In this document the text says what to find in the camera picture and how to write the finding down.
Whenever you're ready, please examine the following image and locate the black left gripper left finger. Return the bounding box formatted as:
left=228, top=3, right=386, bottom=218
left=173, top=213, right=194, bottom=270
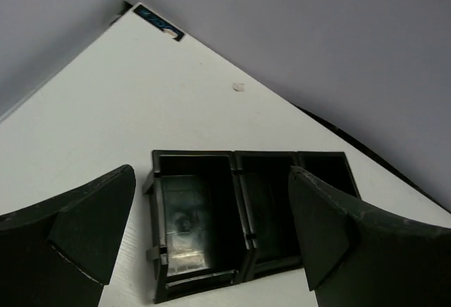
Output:
left=1, top=165, right=136, bottom=306

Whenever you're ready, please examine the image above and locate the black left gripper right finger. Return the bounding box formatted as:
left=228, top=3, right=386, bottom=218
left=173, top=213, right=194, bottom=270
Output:
left=288, top=167, right=450, bottom=306

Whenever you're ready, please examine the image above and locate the black three-compartment organizer tray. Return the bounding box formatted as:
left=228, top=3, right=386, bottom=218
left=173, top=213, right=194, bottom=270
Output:
left=143, top=150, right=359, bottom=303

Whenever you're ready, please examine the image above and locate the blue logo sticker left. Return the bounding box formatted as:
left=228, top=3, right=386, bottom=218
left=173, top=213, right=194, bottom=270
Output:
left=133, top=4, right=185, bottom=42

